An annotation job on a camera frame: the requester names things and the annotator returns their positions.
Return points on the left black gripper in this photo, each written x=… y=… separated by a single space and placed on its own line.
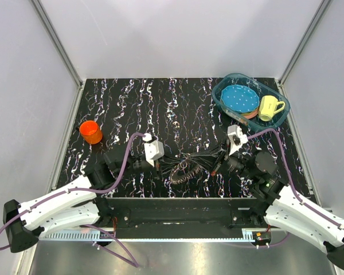
x=167 y=163

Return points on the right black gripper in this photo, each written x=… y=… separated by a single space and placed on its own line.
x=211 y=162

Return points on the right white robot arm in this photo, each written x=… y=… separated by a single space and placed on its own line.
x=278 y=202

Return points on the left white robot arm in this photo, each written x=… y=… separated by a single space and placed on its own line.
x=82 y=202

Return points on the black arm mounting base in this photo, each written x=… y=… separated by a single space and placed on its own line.
x=229 y=212

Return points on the pink plate under blue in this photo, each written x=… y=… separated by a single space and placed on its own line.
x=250 y=115

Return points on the blue polka dot plate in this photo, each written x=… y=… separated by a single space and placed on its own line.
x=239 y=98

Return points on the teal transparent plastic basket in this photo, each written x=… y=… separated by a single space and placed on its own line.
x=263 y=87

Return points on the yellow ceramic mug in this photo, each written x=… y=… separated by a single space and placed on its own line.
x=269 y=107

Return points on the orange plastic cup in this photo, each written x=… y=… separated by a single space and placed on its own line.
x=91 y=132

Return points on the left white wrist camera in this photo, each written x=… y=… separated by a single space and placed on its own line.
x=153 y=149

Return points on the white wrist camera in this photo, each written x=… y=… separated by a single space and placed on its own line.
x=153 y=149
x=236 y=138

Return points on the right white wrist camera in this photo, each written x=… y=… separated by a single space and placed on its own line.
x=236 y=138

